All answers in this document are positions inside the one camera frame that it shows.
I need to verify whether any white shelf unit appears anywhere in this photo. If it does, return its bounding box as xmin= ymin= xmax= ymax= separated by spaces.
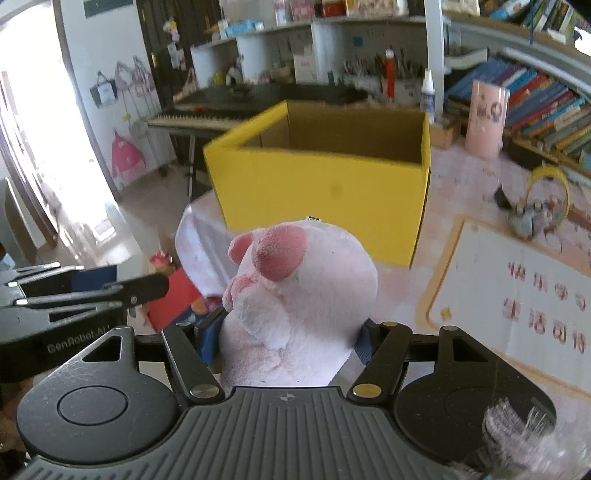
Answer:
xmin=189 ymin=0 xmax=591 ymax=139

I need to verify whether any fluffy grey cuff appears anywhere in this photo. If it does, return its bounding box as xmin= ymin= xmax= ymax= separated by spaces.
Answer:
xmin=482 ymin=398 xmax=591 ymax=480

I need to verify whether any yellow tape roll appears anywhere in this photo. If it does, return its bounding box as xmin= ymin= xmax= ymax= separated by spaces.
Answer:
xmin=525 ymin=166 xmax=574 ymax=228

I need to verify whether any grey toy car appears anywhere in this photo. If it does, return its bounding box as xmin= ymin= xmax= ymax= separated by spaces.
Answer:
xmin=507 ymin=200 xmax=562 ymax=241

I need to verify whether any yellow cardboard box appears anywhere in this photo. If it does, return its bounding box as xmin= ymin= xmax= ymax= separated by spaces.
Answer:
xmin=203 ymin=99 xmax=433 ymax=269

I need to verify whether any wooden chessboard box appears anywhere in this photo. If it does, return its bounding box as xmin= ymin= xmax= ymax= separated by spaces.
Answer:
xmin=429 ymin=117 xmax=462 ymax=149

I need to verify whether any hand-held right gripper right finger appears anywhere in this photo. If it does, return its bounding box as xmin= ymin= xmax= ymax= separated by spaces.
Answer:
xmin=346 ymin=318 xmax=500 ymax=403

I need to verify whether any pink plush pig toy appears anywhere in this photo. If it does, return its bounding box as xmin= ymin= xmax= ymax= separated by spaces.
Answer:
xmin=220 ymin=220 xmax=380 ymax=389

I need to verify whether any pink cartoon cylinder container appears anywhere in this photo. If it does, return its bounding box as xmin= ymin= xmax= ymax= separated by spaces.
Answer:
xmin=464 ymin=79 xmax=511 ymax=160

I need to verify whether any pink dress wall sticker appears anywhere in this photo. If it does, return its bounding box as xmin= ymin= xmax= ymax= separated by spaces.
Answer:
xmin=110 ymin=129 xmax=147 ymax=186

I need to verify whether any cup of brushes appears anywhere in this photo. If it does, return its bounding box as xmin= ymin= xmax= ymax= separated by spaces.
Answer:
xmin=342 ymin=48 xmax=420 ymax=104

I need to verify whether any row of colourful books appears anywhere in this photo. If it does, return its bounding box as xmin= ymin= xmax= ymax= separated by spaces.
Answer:
xmin=444 ymin=54 xmax=591 ymax=174

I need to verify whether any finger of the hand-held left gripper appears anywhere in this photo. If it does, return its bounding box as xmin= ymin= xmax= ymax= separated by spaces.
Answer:
xmin=0 ymin=273 xmax=170 ymax=329
xmin=0 ymin=262 xmax=118 ymax=309

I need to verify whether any black electric keyboard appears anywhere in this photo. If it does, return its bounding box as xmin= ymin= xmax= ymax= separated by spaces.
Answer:
xmin=147 ymin=84 xmax=371 ymax=200

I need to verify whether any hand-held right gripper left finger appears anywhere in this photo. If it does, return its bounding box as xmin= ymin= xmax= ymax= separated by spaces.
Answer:
xmin=81 ymin=307 xmax=228 ymax=403

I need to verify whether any white spray bottle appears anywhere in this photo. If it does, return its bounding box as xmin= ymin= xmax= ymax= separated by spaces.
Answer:
xmin=419 ymin=68 xmax=437 ymax=123

